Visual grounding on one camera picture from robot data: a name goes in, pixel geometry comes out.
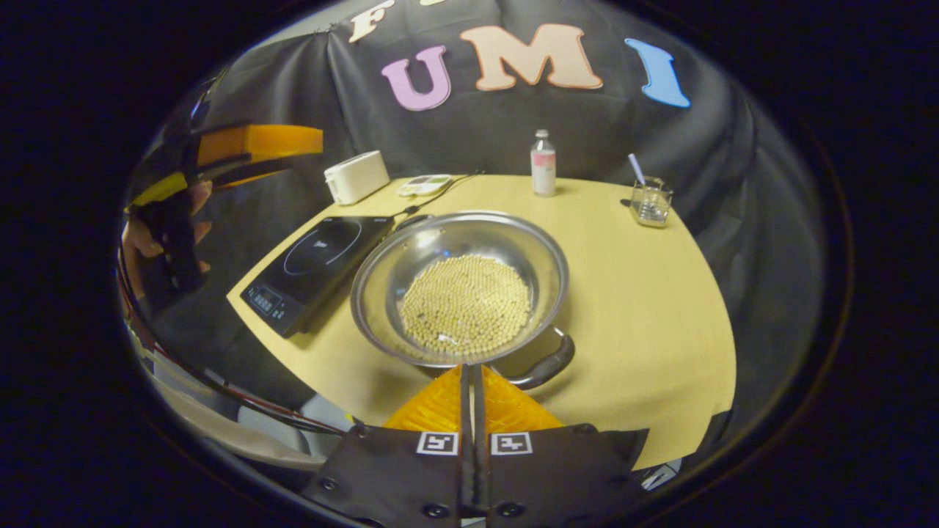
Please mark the striped straw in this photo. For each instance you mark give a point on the striped straw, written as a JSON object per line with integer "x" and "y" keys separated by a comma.
{"x": 636, "y": 167}

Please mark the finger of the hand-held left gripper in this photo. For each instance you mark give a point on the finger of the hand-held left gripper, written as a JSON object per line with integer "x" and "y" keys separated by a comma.
{"x": 257, "y": 143}

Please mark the clear bottle with pink label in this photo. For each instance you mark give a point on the clear bottle with pink label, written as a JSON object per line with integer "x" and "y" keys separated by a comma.
{"x": 543, "y": 176}

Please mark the white toaster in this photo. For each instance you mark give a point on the white toaster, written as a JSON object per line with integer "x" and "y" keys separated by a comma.
{"x": 356, "y": 180}

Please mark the heap of yellow beans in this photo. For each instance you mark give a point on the heap of yellow beans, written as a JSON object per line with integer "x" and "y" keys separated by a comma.
{"x": 466, "y": 304}

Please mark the white divided bean dish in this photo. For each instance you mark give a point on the white divided bean dish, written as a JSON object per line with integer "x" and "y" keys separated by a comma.
{"x": 424, "y": 185}

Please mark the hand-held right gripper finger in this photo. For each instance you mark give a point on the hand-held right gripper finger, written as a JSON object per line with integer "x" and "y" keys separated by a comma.
{"x": 465, "y": 418}
{"x": 480, "y": 418}

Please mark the stainless steel pot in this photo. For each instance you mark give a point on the stainless steel pot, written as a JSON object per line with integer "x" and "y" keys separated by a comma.
{"x": 411, "y": 257}

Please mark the black induction cooktop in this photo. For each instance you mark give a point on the black induction cooktop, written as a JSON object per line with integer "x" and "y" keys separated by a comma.
{"x": 315, "y": 257}

